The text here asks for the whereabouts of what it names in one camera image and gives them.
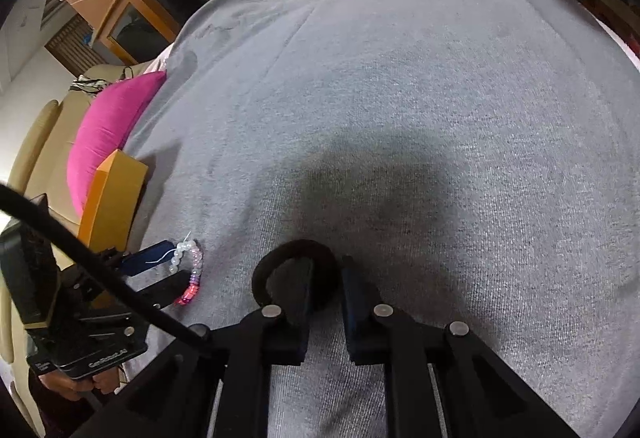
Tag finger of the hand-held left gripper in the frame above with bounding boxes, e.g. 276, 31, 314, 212
134, 272, 195, 313
119, 241, 177, 277

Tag clear purple pink bead bracelet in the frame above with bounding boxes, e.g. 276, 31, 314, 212
169, 238, 206, 307

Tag brown woven panel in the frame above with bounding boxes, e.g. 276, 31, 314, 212
44, 12, 109, 77

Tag black hair tie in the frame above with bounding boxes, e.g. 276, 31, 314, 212
251, 239, 342, 314

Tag orange box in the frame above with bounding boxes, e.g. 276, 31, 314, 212
78, 149, 149, 252

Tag pink pillow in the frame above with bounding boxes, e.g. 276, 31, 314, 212
66, 71, 168, 215

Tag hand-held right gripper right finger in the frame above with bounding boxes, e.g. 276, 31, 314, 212
340, 255, 582, 438

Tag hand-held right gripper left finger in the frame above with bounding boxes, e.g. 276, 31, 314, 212
75, 258, 316, 438

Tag beige sofa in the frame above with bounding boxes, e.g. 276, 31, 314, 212
0, 63, 167, 421

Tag patterned cloth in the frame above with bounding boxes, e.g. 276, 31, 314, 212
69, 75, 110, 95

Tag person's left forearm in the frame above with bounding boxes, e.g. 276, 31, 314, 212
27, 378, 98, 438

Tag person's left hand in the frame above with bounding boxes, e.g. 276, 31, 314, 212
37, 364, 124, 402

